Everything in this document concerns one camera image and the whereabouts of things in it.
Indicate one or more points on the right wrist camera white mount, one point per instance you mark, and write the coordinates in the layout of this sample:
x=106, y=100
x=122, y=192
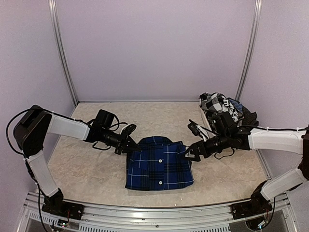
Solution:
x=198, y=130

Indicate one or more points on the left aluminium frame post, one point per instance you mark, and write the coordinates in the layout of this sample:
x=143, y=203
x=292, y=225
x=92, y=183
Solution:
x=61, y=51

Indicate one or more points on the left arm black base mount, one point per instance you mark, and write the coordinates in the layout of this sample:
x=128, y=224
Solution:
x=64, y=209

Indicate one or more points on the grey black patterned shirt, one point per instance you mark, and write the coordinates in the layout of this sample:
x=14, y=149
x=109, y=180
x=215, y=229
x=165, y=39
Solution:
x=216, y=103

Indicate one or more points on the front aluminium rail base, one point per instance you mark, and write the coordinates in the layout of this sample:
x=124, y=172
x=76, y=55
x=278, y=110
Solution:
x=97, y=217

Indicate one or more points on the right aluminium frame post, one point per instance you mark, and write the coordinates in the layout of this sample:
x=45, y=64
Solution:
x=250, y=48

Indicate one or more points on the blue plaid long sleeve shirt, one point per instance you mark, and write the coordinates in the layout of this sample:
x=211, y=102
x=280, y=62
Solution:
x=158, y=166

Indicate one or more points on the aluminium frame post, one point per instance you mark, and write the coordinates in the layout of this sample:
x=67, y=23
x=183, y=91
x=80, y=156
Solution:
x=61, y=51
x=250, y=48

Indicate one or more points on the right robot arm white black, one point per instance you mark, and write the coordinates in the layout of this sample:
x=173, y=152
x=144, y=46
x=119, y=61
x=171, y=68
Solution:
x=228, y=134

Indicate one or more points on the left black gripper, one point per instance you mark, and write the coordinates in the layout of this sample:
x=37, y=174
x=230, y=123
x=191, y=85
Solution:
x=119, y=147

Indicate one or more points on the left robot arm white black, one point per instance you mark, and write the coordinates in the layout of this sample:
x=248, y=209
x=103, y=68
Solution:
x=30, y=133

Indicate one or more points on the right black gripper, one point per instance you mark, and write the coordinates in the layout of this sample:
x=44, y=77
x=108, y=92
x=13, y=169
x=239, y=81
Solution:
x=194, y=147

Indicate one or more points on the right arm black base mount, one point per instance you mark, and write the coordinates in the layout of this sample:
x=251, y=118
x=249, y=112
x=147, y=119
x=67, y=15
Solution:
x=249, y=209

